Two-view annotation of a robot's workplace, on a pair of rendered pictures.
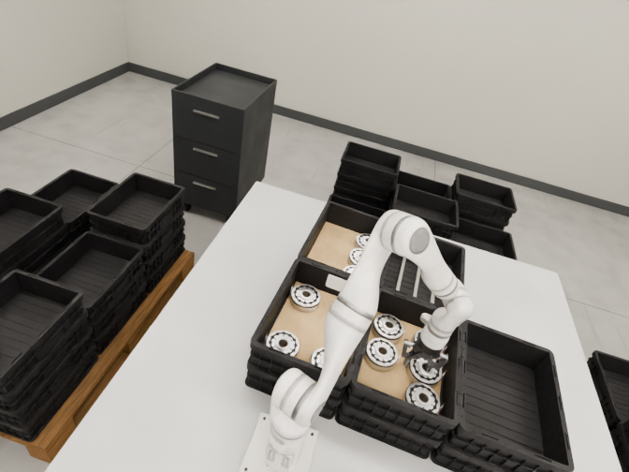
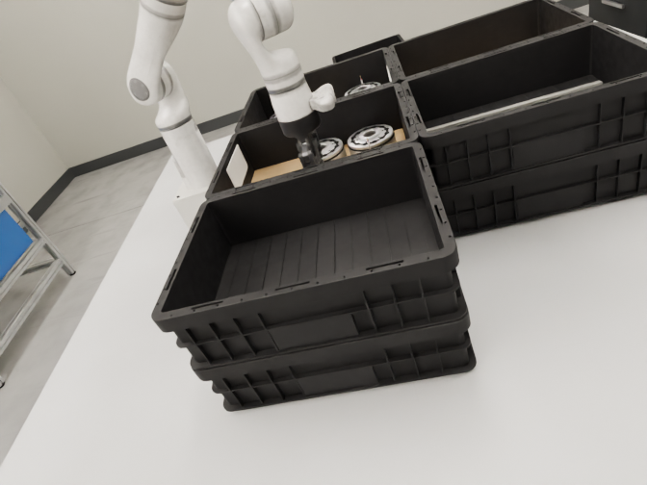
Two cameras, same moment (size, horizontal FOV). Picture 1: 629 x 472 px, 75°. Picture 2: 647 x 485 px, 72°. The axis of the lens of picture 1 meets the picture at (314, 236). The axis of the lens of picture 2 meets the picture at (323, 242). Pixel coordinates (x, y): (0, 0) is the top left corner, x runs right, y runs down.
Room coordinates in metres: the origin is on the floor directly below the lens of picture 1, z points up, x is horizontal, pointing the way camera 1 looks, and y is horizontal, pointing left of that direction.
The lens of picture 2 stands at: (0.83, -1.22, 1.27)
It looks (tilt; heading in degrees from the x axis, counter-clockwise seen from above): 35 degrees down; 95
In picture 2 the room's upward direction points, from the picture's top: 22 degrees counter-clockwise
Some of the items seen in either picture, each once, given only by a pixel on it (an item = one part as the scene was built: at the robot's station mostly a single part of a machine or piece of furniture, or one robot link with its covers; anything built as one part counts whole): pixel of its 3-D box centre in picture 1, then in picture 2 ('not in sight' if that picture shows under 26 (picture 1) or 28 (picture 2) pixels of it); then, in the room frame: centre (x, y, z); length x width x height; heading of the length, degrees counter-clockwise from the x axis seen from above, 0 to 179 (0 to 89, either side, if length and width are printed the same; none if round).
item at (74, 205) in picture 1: (76, 219); not in sight; (1.61, 1.29, 0.31); 0.40 x 0.30 x 0.34; 175
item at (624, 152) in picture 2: not in sight; (522, 155); (1.20, -0.43, 0.76); 0.40 x 0.30 x 0.12; 171
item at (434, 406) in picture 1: (422, 398); not in sight; (0.69, -0.42, 0.86); 0.10 x 0.10 x 0.01
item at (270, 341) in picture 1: (283, 344); not in sight; (0.76, 0.01, 0.86); 0.10 x 0.10 x 0.01
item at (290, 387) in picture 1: (294, 404); (162, 96); (0.48, -0.05, 1.03); 0.09 x 0.09 x 0.17; 63
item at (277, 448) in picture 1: (286, 437); (191, 152); (0.48, -0.05, 0.87); 0.09 x 0.09 x 0.17; 79
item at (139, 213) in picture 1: (141, 232); not in sight; (1.58, 0.89, 0.37); 0.40 x 0.30 x 0.45; 175
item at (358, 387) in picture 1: (411, 349); (311, 140); (0.81, -0.37, 0.92); 0.40 x 0.30 x 0.02; 171
